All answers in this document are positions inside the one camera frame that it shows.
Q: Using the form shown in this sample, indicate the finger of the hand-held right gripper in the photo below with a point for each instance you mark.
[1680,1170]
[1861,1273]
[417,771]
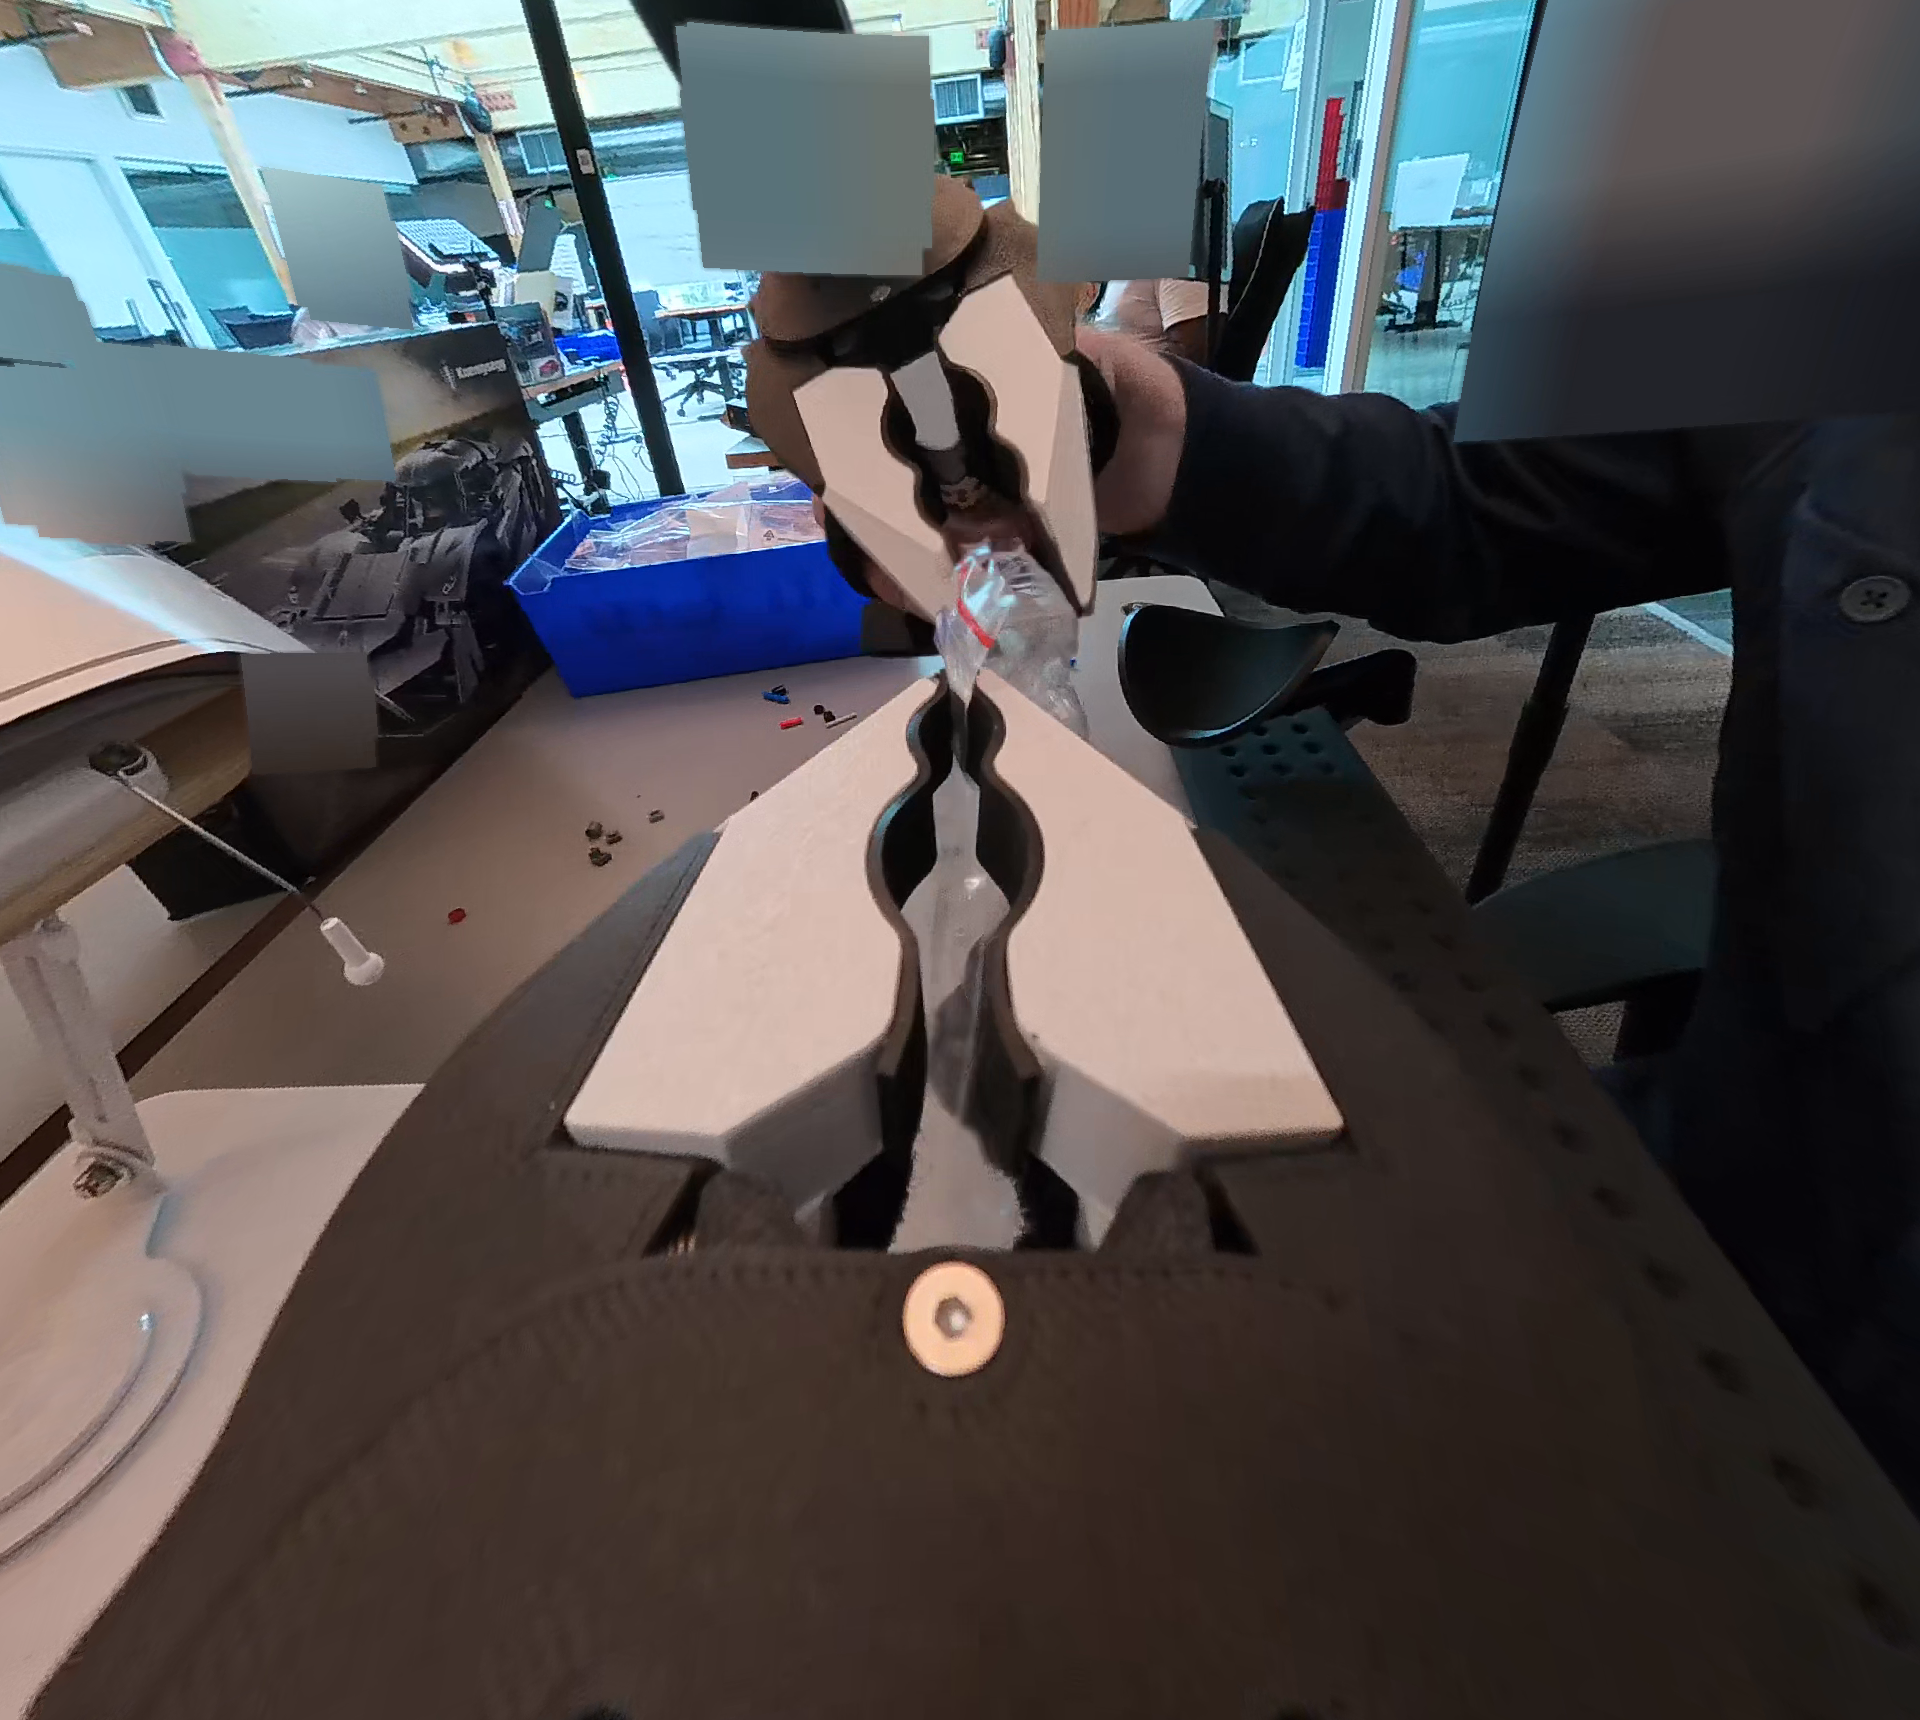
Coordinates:
[855,460]
[1042,401]

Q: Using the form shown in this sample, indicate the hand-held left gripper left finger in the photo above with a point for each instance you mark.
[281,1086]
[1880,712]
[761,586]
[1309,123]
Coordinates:
[751,1000]

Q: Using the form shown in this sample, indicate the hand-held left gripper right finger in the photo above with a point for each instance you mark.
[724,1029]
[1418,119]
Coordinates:
[1170,1000]

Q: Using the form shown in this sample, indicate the clear plastic bag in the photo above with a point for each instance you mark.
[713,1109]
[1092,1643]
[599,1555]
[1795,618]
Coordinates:
[1005,625]

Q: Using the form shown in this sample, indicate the black toy set box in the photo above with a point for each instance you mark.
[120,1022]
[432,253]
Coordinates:
[450,520]

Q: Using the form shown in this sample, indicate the person's right hand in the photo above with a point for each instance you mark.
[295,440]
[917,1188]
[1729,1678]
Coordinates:
[1148,445]

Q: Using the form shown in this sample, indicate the clear bags of toy parts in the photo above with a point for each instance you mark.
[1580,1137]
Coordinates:
[674,534]

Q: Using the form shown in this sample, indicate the scattered tiny toy pieces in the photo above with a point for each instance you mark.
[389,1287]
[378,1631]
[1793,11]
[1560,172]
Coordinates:
[600,838]

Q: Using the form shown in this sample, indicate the black steel pole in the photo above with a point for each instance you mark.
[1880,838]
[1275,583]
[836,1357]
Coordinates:
[562,100]

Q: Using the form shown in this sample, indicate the blue plastic bin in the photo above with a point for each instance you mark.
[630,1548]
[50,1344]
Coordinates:
[674,625]

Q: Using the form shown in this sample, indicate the blue storage bins rack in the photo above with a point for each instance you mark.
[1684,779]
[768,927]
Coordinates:
[1328,281]

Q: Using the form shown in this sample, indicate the black chair armrest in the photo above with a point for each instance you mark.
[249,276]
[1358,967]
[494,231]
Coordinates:
[1591,918]

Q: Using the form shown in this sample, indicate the person's dark jacket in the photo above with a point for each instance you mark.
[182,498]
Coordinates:
[1830,774]

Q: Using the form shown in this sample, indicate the white book stand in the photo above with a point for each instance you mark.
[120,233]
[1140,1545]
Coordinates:
[74,1300]

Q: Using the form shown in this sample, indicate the open instruction book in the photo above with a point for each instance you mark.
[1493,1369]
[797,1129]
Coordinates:
[91,625]

